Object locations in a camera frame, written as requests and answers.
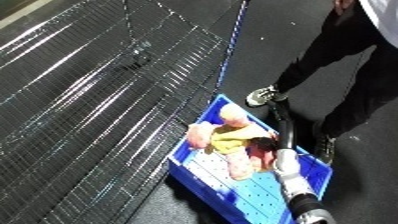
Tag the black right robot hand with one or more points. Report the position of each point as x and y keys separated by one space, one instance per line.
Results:
x=284 y=126

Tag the pink and yellow soft toy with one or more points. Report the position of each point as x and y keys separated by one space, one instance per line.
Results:
x=234 y=140

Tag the pale right robot arm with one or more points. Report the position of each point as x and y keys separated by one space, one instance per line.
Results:
x=299 y=186

